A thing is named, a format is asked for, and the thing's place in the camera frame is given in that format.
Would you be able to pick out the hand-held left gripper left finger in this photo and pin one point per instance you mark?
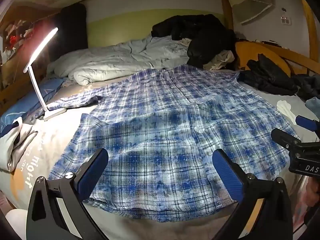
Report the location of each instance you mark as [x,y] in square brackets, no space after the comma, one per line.
[92,177]

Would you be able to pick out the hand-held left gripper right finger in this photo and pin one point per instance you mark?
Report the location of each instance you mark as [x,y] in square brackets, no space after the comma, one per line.
[227,177]

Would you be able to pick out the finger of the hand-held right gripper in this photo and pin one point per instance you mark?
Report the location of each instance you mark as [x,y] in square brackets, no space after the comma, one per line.
[283,137]
[307,123]

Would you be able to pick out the blue plaid shirt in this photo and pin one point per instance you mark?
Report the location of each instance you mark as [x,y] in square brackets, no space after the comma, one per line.
[162,135]

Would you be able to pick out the light blue garment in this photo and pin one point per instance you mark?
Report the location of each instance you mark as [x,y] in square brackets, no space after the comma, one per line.
[314,106]

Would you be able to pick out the white sock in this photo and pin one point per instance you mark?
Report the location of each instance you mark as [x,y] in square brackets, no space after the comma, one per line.
[286,108]

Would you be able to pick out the dark blue garment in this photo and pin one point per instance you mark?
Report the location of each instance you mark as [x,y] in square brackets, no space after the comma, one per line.
[310,86]

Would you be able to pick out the black crumpled garment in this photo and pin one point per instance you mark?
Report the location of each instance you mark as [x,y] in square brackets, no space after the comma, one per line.
[270,80]

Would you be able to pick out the white desk lamp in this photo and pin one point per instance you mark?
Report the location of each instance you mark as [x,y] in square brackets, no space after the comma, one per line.
[53,115]

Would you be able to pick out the white and navy garment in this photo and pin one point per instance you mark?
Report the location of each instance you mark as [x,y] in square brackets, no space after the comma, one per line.
[17,142]

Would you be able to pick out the cream garment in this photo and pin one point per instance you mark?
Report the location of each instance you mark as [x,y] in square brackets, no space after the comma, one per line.
[220,60]

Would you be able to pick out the blue pillow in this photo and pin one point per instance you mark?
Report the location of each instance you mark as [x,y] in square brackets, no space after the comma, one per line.
[25,102]

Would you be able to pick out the light grey duvet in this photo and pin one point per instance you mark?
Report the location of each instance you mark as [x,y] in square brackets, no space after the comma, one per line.
[112,60]

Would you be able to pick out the checkered hanging cloth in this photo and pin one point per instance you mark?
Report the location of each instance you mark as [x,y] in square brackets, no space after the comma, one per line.
[252,10]

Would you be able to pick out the black jacket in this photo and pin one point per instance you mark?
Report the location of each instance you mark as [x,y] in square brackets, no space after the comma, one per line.
[205,37]

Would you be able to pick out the black upright cushion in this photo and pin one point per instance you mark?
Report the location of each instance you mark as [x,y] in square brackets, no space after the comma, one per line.
[72,30]

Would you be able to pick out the cluttered wooden shelf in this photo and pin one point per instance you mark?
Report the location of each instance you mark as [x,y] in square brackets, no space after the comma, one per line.
[15,40]

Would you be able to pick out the white wall socket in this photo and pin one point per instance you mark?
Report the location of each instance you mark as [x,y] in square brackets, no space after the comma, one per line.
[285,20]

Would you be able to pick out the wooden bed frame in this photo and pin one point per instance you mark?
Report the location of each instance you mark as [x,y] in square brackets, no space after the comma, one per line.
[228,12]

